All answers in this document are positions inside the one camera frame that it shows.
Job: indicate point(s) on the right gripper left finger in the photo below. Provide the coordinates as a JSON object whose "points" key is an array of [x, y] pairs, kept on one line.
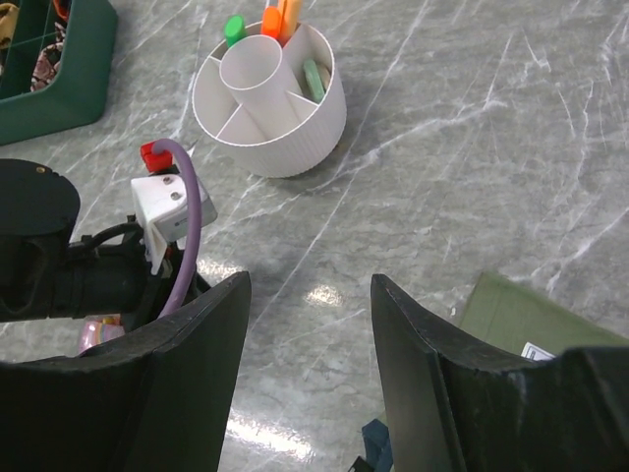
{"points": [[155, 399]]}

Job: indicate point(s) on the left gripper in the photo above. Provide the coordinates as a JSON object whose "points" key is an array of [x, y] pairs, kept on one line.
{"points": [[108, 274]]}

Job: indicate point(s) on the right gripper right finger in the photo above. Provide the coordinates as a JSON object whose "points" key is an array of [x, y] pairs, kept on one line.
{"points": [[455, 403]]}

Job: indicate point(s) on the white round divided container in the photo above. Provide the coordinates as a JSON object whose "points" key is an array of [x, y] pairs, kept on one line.
{"points": [[252, 99]]}

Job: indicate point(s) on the black green highlighter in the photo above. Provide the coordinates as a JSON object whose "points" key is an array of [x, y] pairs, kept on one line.
{"points": [[235, 30]]}

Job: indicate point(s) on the black orange highlighter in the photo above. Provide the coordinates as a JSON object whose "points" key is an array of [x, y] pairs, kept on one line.
{"points": [[271, 22]]}

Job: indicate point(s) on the pink yellow highlighter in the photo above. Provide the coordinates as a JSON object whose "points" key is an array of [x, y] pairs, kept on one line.
{"points": [[290, 11]]}

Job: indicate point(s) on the clear pink crayon tube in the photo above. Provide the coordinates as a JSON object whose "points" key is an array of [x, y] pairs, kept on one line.
{"points": [[100, 330]]}

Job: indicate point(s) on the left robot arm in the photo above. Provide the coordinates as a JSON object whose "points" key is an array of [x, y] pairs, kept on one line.
{"points": [[46, 275]]}

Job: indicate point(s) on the green t-shirt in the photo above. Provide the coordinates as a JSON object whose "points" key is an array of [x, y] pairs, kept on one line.
{"points": [[519, 321]]}

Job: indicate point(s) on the green compartment tray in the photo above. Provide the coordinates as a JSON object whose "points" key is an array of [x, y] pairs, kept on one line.
{"points": [[78, 94]]}

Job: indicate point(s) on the pink patterned rolled tie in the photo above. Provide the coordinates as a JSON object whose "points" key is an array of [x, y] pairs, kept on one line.
{"points": [[47, 66]]}

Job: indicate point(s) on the yellow rolled tie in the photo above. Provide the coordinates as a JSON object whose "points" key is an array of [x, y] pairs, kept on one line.
{"points": [[9, 14]]}

